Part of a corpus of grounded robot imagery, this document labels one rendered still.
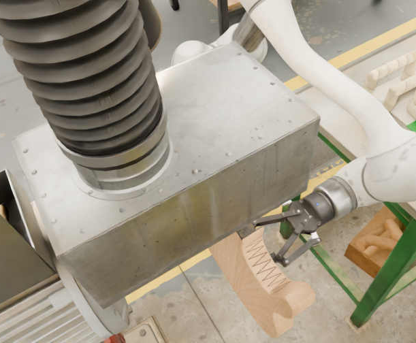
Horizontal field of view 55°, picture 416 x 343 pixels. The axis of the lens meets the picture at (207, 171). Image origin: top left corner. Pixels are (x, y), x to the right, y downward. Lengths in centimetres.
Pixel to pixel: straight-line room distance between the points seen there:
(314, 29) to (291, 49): 236
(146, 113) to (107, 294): 23
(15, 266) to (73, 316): 13
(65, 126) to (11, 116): 274
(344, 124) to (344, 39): 200
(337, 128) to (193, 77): 82
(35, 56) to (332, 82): 69
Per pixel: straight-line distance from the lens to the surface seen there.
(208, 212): 45
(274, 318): 81
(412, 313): 207
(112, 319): 62
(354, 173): 94
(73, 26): 28
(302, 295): 64
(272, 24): 98
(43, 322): 61
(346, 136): 126
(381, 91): 140
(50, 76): 31
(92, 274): 43
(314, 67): 93
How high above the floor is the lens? 185
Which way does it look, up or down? 53 degrees down
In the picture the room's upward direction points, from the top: 8 degrees counter-clockwise
